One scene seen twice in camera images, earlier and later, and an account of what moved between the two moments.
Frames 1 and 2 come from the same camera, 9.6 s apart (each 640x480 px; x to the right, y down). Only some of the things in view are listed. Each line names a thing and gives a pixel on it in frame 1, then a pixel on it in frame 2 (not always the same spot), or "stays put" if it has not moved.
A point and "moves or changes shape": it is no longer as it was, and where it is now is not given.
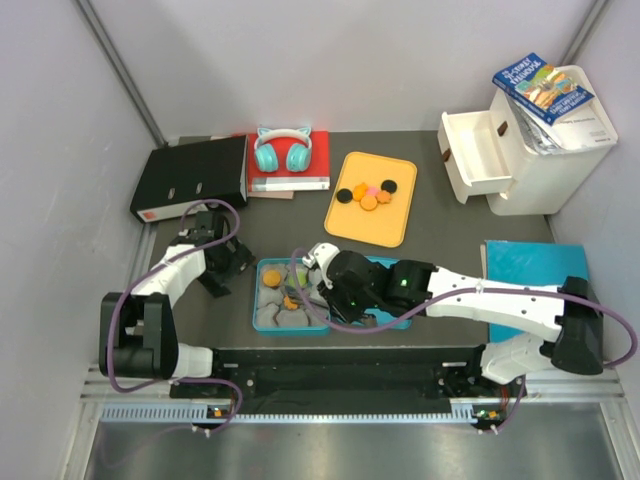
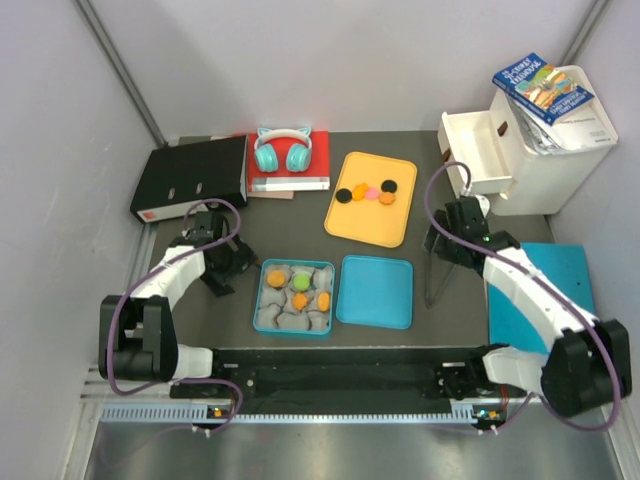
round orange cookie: [368, 202] moves or changes shape
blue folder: [533, 263] stays put
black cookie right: [389, 185] stays put
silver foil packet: [537, 133] stays put
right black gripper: [332, 297] -> [439, 248]
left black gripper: [214, 283] stays put
